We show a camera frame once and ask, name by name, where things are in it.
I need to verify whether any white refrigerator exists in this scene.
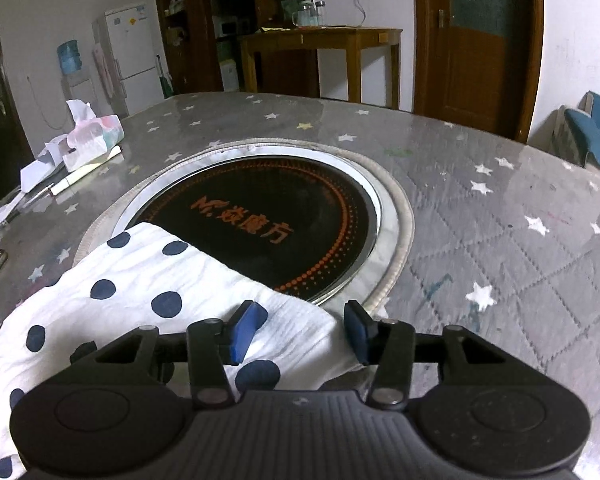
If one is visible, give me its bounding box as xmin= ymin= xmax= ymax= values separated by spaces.
xmin=92 ymin=3 xmax=164 ymax=118

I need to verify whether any dark wooden shelf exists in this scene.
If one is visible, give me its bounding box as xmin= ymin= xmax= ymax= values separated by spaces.
xmin=156 ymin=0 xmax=310 ymax=94

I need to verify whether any water dispenser bottle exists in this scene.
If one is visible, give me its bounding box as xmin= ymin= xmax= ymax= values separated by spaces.
xmin=56 ymin=39 xmax=83 ymax=75

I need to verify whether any wooden side table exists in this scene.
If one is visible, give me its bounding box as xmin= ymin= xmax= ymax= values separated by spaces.
xmin=240 ymin=26 xmax=404 ymax=111

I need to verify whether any tissue pack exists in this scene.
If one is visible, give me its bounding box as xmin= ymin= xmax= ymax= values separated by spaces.
xmin=20 ymin=100 xmax=124 ymax=193

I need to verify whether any round black induction cooktop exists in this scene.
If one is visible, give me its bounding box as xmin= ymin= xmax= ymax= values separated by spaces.
xmin=74 ymin=139 xmax=415 ymax=313

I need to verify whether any glass pitcher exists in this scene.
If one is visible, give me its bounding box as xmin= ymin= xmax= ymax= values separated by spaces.
xmin=292 ymin=0 xmax=326 ymax=27

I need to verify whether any white navy polka-dot garment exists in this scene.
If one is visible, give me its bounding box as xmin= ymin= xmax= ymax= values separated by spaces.
xmin=0 ymin=223 xmax=358 ymax=479

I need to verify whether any grey star quilted table cover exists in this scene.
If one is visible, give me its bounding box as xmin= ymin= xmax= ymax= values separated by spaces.
xmin=0 ymin=93 xmax=600 ymax=479

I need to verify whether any blue corner sofa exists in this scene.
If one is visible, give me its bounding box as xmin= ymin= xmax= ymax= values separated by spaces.
xmin=550 ymin=91 xmax=600 ymax=176

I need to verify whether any brown wooden door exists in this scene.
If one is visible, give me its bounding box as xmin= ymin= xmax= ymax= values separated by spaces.
xmin=414 ymin=0 xmax=544 ymax=143

